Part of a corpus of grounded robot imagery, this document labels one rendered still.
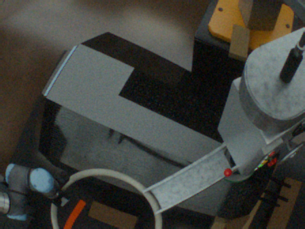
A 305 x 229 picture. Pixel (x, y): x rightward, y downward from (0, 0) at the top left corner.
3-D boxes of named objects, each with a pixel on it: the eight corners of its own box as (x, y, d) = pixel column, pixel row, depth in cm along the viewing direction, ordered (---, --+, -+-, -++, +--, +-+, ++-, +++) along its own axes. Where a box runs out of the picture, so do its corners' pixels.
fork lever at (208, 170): (278, 99, 160) (278, 96, 155) (297, 135, 153) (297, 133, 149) (141, 184, 168) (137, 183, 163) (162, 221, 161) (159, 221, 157)
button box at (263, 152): (260, 159, 135) (280, 134, 108) (263, 165, 134) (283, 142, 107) (243, 170, 133) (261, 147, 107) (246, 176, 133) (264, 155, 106)
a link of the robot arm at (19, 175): (3, 187, 132) (28, 193, 132) (5, 159, 136) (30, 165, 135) (10, 190, 141) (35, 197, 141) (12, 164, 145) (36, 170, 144)
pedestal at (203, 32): (212, 24, 298) (218, -29, 228) (284, 58, 286) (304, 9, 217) (182, 93, 277) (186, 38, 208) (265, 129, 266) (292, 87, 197)
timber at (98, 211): (91, 217, 247) (88, 215, 236) (96, 202, 251) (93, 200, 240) (133, 233, 243) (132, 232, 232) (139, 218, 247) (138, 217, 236)
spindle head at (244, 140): (280, 92, 158) (306, 42, 116) (302, 134, 150) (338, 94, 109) (215, 130, 153) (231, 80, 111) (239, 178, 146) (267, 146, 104)
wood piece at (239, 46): (232, 28, 206) (232, 23, 201) (249, 33, 204) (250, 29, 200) (228, 56, 200) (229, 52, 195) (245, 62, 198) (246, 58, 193)
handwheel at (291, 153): (291, 131, 148) (301, 119, 134) (300, 151, 145) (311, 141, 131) (265, 149, 146) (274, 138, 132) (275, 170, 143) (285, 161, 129)
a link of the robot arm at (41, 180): (29, 164, 135) (52, 169, 135) (37, 172, 146) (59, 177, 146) (27, 187, 131) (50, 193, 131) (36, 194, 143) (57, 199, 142)
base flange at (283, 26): (227, -19, 224) (227, -23, 220) (293, 12, 216) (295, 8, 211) (205, 33, 209) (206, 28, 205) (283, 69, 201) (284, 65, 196)
